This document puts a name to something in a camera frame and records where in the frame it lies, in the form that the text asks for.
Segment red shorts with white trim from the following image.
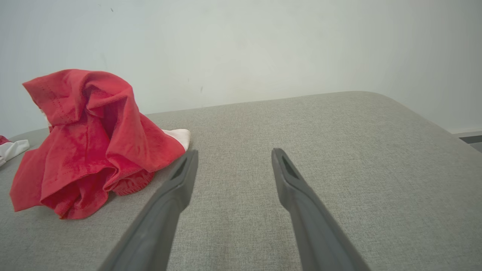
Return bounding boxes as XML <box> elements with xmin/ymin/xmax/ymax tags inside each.
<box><xmin>9</xmin><ymin>69</ymin><xmax>191</xmax><ymax>220</ymax></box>

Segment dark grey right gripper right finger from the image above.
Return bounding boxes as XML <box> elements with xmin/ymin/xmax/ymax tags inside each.
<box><xmin>272</xmin><ymin>148</ymin><xmax>371</xmax><ymax>271</ymax></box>

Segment red jersey with white sleeves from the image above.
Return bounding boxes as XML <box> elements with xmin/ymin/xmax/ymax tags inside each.
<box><xmin>0</xmin><ymin>135</ymin><xmax>30</xmax><ymax>167</ymax></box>

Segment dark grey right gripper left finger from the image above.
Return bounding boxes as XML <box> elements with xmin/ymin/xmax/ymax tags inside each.
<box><xmin>99</xmin><ymin>149</ymin><xmax>199</xmax><ymax>271</ymax></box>

